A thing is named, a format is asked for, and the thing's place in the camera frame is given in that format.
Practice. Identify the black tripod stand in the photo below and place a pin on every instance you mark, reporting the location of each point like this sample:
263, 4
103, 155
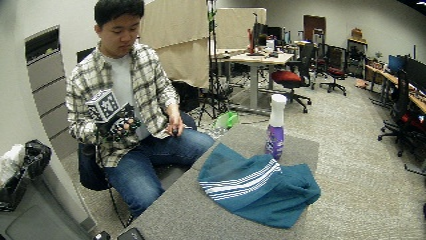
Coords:
214, 63

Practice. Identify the black office chair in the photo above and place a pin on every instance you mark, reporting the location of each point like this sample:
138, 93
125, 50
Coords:
400, 110

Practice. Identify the purple spray bottle white cap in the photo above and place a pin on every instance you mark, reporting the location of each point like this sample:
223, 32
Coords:
276, 130

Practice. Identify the black device at table edge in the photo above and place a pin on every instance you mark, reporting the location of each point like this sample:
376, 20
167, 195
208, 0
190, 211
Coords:
130, 234

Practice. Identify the grey cabinet with vents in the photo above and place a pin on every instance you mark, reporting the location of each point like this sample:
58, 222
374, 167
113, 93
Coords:
47, 86

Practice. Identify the brown wooden door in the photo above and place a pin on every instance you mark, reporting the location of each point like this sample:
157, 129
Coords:
315, 27

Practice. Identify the white plastic bag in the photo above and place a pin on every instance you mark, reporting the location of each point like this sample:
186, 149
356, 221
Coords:
10, 163

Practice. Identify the teal towel with white stripes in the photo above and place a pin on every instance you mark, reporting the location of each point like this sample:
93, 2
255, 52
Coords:
260, 188

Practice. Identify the green plastic bag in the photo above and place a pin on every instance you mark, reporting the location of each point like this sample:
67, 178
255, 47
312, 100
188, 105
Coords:
228, 120

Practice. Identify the small black clicker device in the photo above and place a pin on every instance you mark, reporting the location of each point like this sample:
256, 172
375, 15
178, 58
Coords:
175, 132

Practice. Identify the black computer monitor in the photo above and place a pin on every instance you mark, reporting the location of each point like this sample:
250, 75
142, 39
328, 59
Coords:
415, 73

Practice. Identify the long wooden desk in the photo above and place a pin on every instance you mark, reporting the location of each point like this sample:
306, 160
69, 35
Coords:
395, 83

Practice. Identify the the person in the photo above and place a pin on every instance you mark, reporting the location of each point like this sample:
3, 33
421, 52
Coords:
134, 83

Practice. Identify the wooden desk with grey legs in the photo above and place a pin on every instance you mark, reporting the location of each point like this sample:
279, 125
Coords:
258, 66

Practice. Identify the white marker cube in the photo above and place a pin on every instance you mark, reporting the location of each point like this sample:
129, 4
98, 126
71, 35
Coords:
103, 105

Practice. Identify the beige partition curtain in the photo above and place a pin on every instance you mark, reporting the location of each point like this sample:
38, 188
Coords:
180, 36

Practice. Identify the black chair of the person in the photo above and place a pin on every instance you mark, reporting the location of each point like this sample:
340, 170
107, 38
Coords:
91, 166

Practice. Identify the black shelf unit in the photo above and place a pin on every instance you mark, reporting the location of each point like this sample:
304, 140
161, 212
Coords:
356, 56

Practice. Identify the black trash bag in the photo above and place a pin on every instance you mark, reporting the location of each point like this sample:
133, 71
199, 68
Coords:
27, 170

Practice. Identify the dark red office chair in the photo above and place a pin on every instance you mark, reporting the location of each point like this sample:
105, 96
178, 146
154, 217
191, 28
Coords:
335, 68

